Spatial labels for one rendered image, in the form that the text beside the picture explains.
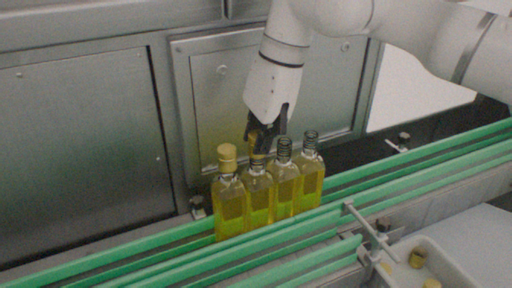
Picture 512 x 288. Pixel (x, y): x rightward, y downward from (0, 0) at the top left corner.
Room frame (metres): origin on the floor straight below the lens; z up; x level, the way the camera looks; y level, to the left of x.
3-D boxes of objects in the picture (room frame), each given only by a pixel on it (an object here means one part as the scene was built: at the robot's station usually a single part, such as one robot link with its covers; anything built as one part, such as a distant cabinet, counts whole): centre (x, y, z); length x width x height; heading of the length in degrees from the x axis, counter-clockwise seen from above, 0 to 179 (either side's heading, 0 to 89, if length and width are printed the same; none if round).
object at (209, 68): (0.80, -0.27, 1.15); 0.90 x 0.03 x 0.34; 114
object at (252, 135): (0.54, -0.01, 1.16); 0.04 x 0.04 x 0.04
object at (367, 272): (0.52, -0.24, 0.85); 0.09 x 0.04 x 0.07; 24
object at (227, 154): (0.52, 0.04, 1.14); 0.04 x 0.04 x 0.04
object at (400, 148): (0.79, -0.38, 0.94); 0.07 x 0.04 x 0.13; 24
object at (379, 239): (0.51, -0.25, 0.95); 0.17 x 0.03 x 0.12; 24
